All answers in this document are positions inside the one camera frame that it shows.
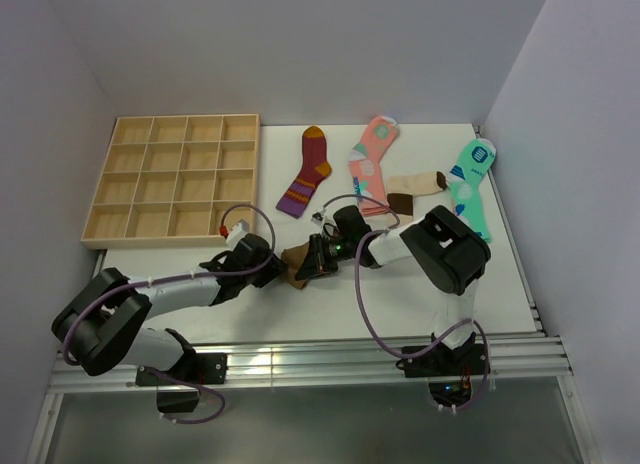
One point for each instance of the pink patterned sock pair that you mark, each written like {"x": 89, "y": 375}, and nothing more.
{"x": 364, "y": 164}

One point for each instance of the mint green patterned sock pair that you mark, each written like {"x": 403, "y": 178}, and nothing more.
{"x": 464, "y": 179}

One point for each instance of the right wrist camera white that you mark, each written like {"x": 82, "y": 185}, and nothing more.
{"x": 319, "y": 216}

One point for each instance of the tan brown ribbed sock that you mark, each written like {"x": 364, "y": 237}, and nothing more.
{"x": 294, "y": 258}

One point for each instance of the wooden compartment tray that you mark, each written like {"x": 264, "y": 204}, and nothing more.
{"x": 175, "y": 181}

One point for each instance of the aluminium rail frame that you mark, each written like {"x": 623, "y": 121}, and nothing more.
{"x": 306, "y": 383}

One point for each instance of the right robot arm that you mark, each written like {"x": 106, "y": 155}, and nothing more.
{"x": 450, "y": 253}

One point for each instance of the cream brown striped sock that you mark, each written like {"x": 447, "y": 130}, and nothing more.
{"x": 402, "y": 190}

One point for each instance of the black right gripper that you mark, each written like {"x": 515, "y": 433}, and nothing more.
{"x": 317, "y": 261}

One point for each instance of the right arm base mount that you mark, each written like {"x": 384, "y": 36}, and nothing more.
{"x": 444, "y": 362}

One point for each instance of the maroon purple striped sock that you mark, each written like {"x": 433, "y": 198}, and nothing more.
{"x": 314, "y": 170}

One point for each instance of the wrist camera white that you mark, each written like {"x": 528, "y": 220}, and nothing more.
{"x": 319, "y": 216}
{"x": 234, "y": 234}

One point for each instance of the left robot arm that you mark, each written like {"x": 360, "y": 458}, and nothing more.
{"x": 104, "y": 325}

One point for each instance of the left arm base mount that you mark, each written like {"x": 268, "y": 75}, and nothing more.
{"x": 180, "y": 389}

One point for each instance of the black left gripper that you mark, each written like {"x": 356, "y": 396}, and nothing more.
{"x": 272, "y": 269}

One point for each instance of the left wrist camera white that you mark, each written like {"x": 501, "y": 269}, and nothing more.
{"x": 234, "y": 234}

